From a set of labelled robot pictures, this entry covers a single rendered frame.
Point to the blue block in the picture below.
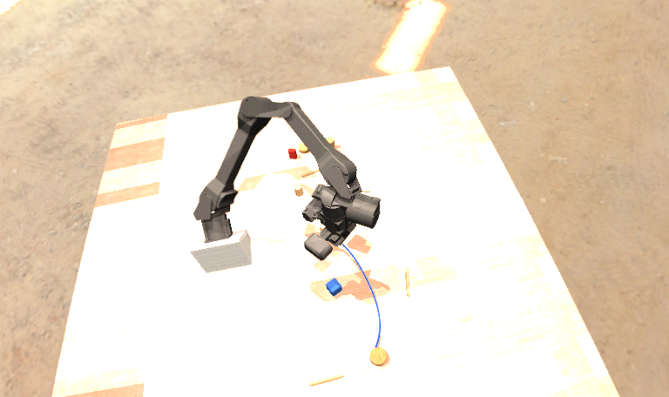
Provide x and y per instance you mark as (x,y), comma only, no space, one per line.
(334,286)

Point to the round wooden button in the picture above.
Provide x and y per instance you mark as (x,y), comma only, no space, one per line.
(378,356)

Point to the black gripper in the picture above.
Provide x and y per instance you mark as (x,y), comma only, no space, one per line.
(334,232)

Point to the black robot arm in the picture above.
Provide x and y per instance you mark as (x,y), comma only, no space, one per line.
(339,172)

